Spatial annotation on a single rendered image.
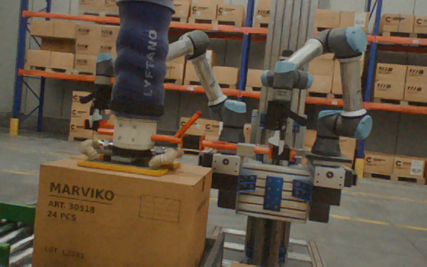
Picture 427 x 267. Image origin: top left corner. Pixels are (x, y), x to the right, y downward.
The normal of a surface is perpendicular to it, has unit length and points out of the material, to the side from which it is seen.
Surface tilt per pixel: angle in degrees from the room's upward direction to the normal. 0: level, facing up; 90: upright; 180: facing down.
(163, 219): 90
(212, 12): 90
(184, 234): 90
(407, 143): 90
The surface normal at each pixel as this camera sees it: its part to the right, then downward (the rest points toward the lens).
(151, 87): 0.67, -0.18
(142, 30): 0.25, -0.16
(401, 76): -0.15, 0.04
